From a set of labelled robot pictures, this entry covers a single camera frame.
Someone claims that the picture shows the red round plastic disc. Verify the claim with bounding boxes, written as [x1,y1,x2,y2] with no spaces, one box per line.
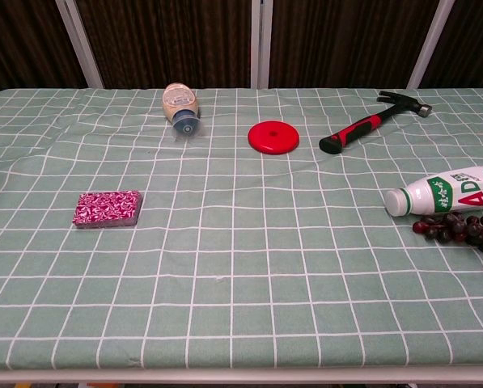
[248,120,300,155]

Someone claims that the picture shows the red black claw hammer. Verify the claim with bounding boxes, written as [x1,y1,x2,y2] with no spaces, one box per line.
[319,91,433,155]

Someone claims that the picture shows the dark red grape bunch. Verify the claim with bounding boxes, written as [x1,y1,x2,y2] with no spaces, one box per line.
[412,213,483,259]

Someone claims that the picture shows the beige sauce squeeze bottle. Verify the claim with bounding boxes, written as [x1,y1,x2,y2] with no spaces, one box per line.
[162,82,201,137]

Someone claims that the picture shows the white AD milk bottle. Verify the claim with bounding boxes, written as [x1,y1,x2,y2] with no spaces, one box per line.
[383,162,483,218]

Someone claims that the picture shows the white partition post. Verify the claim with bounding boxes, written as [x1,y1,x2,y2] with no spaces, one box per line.
[250,0,274,90]
[406,0,456,90]
[54,0,105,90]

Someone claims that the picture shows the green checked tablecloth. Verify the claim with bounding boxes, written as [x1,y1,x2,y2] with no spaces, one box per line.
[0,87,483,371]

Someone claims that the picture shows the white table frame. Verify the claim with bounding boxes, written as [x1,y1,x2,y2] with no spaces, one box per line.
[0,366,483,385]

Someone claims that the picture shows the red pink marbled tile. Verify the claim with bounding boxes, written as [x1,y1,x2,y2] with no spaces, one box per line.
[71,190,143,230]

